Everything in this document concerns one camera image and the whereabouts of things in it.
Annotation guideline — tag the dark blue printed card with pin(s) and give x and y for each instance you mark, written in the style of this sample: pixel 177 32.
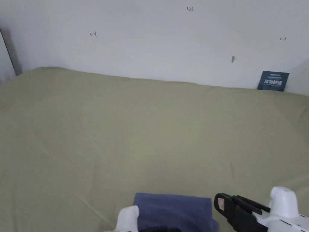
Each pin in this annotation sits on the dark blue printed card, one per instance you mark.
pixel 272 81

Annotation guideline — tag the bed with pale green sheet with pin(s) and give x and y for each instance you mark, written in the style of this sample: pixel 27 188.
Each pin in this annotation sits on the bed with pale green sheet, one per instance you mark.
pixel 120 133

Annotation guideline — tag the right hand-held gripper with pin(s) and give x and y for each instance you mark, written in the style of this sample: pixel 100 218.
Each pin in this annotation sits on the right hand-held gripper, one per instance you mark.
pixel 286 217

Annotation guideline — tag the dark blue garment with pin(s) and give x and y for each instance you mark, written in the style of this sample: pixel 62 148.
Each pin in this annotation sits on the dark blue garment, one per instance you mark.
pixel 173 210

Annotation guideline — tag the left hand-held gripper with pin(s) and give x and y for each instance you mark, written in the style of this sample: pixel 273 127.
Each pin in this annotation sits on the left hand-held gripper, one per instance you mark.
pixel 128 218

